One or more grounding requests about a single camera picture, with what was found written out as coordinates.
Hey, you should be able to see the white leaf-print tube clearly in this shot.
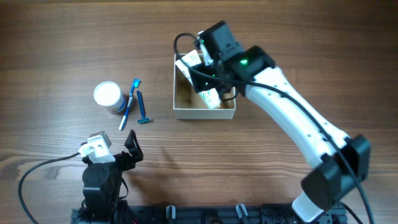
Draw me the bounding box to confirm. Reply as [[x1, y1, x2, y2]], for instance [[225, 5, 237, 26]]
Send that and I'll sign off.
[[175, 50, 221, 109]]

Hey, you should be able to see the cotton swab tub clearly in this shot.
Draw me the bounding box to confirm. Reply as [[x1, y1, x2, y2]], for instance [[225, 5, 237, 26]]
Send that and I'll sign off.
[[93, 81, 126, 113]]

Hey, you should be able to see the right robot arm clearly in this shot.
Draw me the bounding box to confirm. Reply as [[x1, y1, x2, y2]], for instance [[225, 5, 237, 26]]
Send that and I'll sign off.
[[188, 21, 371, 223]]

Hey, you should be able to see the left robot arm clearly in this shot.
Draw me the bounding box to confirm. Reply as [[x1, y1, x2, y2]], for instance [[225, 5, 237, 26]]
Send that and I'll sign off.
[[72, 130, 144, 223]]

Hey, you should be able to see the blue disposable razor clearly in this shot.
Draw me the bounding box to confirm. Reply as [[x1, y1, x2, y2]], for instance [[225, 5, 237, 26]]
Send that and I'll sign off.
[[136, 91, 152, 124]]

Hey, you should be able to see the white cardboard box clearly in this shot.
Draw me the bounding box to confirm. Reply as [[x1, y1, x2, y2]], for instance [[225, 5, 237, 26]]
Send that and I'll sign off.
[[173, 65, 236, 119]]

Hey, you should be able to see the blue white toothbrush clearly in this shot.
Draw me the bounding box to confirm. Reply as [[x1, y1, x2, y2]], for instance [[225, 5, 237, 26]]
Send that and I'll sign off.
[[119, 78, 141, 131]]

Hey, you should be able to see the black right camera cable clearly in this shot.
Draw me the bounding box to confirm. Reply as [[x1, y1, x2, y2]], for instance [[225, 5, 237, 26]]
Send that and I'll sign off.
[[173, 32, 376, 224]]

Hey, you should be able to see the black camera cable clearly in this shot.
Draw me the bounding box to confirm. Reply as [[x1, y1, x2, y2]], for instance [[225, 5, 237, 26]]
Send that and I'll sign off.
[[17, 152, 82, 224], [173, 32, 376, 224]]

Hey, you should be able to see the black left camera cable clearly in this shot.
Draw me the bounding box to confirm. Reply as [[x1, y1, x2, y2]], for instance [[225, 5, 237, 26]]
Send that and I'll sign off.
[[17, 152, 82, 224]]

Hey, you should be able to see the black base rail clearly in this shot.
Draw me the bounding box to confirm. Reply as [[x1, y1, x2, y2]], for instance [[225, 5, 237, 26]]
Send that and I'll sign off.
[[70, 203, 348, 224]]

